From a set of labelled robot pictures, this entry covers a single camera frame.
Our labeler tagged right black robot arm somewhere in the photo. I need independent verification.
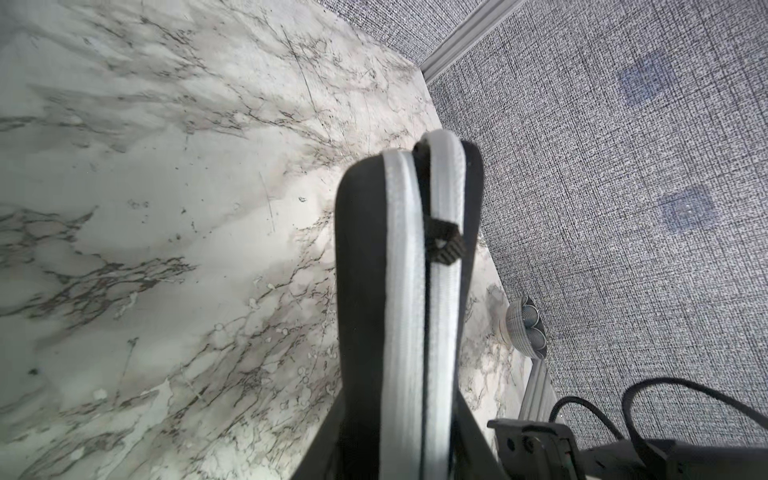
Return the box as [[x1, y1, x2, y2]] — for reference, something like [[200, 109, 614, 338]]
[[487, 419, 767, 479]]

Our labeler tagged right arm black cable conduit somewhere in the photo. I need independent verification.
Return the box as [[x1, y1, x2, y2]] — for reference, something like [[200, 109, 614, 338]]
[[548, 376, 768, 475]]

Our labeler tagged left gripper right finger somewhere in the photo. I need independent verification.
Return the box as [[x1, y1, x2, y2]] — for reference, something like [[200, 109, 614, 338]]
[[452, 391, 507, 480]]

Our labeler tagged grey case back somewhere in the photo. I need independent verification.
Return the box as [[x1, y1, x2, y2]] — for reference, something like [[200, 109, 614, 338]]
[[334, 130, 484, 479]]

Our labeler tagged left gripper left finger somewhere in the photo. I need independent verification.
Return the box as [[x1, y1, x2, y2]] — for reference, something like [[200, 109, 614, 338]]
[[291, 393, 345, 480]]

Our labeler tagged aluminium front rail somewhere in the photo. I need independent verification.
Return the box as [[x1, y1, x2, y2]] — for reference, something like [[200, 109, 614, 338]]
[[518, 360, 558, 422]]

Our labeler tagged dark round flower dish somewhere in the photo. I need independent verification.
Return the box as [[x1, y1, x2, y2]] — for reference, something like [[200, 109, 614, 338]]
[[499, 296, 548, 360]]

